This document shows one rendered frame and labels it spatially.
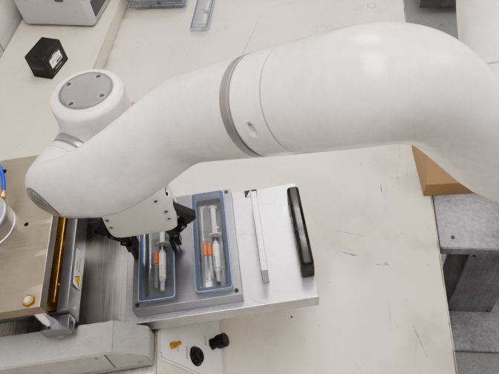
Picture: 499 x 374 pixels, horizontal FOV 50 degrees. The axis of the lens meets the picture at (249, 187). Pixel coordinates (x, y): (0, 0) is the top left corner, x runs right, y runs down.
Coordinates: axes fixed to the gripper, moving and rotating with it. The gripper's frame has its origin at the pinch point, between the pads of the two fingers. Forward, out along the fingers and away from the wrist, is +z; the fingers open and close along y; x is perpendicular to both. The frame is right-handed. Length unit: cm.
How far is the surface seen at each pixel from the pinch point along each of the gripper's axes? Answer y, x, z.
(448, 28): -122, -168, 101
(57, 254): 13.5, 2.2, -4.1
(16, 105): 42, -65, 22
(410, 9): -109, -189, 101
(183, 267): -4.0, 3.8, 2.3
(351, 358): -29.3, 12.8, 26.8
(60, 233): 13.5, -1.5, -4.1
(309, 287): -22.6, 9.1, 4.8
